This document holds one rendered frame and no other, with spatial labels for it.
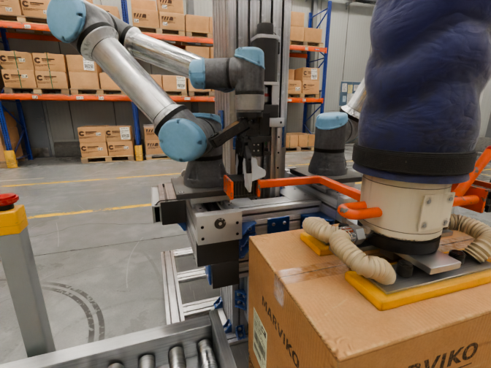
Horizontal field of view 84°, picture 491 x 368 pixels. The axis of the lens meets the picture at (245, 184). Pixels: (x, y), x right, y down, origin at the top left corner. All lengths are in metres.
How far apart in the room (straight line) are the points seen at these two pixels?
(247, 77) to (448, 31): 0.40
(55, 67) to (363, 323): 7.66
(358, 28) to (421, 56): 11.14
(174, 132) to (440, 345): 0.69
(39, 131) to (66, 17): 8.34
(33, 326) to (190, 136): 0.82
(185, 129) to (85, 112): 8.27
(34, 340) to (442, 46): 1.33
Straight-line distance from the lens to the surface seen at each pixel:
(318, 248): 0.69
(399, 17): 0.61
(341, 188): 0.77
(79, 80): 7.65
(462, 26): 0.60
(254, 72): 0.72
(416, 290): 0.62
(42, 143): 9.22
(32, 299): 1.15
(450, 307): 0.64
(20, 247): 1.07
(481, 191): 0.85
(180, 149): 0.74
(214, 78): 0.74
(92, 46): 0.88
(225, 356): 0.91
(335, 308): 0.55
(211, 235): 0.80
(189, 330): 1.01
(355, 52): 11.53
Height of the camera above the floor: 1.28
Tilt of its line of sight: 15 degrees down
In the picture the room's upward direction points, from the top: straight up
